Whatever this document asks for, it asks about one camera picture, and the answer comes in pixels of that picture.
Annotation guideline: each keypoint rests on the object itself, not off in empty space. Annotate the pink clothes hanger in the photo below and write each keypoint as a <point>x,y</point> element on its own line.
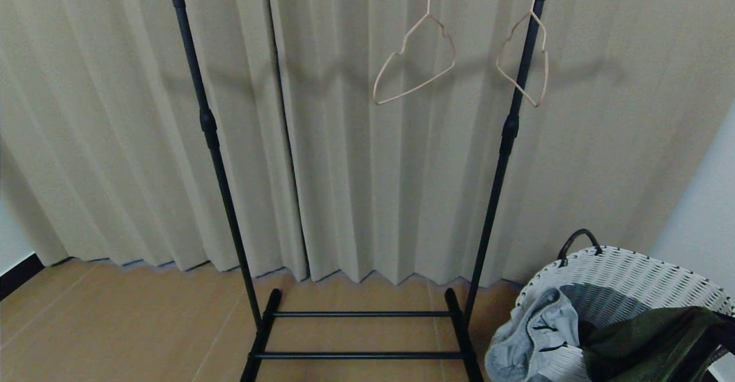
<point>428,4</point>
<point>545,66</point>

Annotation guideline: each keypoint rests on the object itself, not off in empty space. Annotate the pale grey shorts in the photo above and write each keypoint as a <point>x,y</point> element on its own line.
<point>517,347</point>

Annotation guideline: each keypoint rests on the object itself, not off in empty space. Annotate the green long-sleeved shirt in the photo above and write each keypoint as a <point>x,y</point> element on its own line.
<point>637,336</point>

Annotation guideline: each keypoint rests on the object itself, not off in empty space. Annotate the black clothes rack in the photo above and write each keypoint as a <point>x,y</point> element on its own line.
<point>208,126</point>

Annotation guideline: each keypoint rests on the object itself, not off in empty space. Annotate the white laundry basket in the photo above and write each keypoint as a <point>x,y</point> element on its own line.
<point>631,273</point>

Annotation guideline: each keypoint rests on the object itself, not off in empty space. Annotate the beige curtain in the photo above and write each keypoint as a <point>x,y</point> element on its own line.
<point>344,141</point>

